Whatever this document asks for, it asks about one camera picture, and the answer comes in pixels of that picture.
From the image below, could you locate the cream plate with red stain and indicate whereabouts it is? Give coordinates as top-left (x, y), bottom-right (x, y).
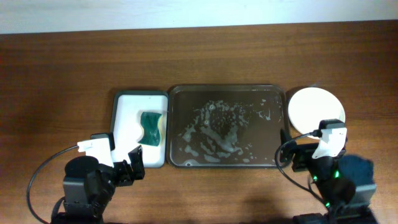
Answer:
top-left (288, 87), bottom-right (346, 134)

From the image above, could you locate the green yellow sponge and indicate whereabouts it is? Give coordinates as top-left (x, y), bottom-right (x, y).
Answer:
top-left (138, 111), bottom-right (162, 146)

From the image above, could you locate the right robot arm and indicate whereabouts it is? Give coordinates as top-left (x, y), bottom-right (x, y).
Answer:
top-left (274, 129), bottom-right (377, 224)

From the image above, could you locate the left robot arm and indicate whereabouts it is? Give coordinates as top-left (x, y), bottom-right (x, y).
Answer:
top-left (51, 146), bottom-right (145, 224)

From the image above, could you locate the white sponge tray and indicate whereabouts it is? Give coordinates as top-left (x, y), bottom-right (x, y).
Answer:
top-left (110, 90), bottom-right (169, 168)

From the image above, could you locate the dark brown serving tray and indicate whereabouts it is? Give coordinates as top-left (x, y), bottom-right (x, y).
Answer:
top-left (166, 85), bottom-right (289, 169)

